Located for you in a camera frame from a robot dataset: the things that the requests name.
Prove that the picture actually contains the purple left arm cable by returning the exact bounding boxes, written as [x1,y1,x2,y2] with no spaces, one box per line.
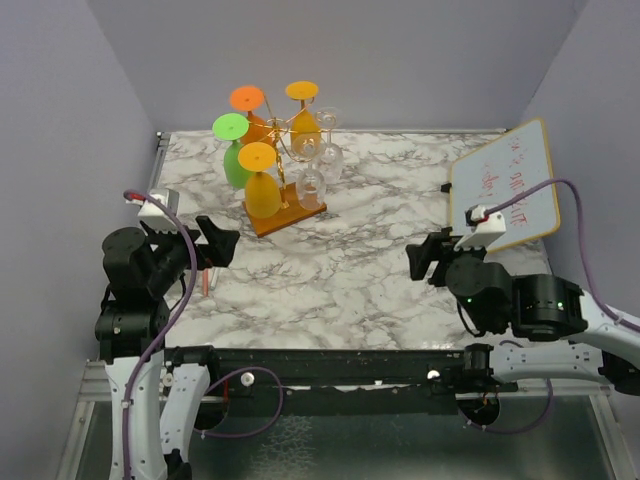
[122,188,200,480]

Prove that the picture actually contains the yellow plastic glass front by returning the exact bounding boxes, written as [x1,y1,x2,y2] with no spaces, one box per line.
[285,80,320,145]

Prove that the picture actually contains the black metal base frame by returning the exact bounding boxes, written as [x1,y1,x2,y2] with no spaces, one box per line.
[99,342,519,416]

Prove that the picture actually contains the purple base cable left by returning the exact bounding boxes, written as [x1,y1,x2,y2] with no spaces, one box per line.
[192,367,285,441]

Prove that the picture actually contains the yellow plastic glass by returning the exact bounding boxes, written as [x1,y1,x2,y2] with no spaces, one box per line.
[285,80,320,145]
[238,142,281,219]

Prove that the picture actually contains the gold wire glass rack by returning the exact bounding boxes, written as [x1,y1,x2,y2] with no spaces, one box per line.
[243,109,327,238]

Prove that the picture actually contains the yellow plastic glass back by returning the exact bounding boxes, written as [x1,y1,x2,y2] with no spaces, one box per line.
[238,142,281,219]

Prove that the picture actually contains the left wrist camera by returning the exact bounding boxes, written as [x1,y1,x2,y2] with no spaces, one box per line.
[126,188,180,233]

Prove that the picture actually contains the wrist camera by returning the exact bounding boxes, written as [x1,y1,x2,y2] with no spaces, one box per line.
[126,188,180,233]
[454,205,506,251]

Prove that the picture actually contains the pink pen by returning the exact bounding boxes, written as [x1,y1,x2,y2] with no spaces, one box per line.
[202,269,209,297]

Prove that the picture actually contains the orange plastic wine glass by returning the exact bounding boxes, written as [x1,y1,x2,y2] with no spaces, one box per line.
[229,85,274,146]

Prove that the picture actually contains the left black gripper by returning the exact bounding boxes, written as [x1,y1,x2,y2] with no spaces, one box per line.
[145,212,240,293]

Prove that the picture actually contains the small whiteboard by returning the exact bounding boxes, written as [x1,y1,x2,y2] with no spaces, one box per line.
[448,118,561,253]

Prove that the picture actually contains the clear wine glass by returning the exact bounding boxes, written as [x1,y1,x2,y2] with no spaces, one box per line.
[292,133,326,210]
[315,107,344,185]

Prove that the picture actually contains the green plastic wine glass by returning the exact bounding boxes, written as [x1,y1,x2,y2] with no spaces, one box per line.
[212,113,252,189]

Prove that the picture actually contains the white green pen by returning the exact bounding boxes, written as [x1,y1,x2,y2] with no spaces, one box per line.
[209,269,219,289]

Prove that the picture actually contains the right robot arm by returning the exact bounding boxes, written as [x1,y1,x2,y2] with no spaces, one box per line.
[405,230,639,396]

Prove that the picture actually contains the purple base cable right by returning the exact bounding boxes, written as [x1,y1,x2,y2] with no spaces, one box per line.
[462,377,554,441]

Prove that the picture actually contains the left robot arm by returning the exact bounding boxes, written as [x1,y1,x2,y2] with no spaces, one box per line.
[95,215,240,479]

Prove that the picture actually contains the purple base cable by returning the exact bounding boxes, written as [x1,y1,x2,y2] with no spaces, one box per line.
[192,367,285,441]
[462,377,554,441]

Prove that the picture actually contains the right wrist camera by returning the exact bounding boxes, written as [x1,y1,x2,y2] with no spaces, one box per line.
[454,205,506,251]

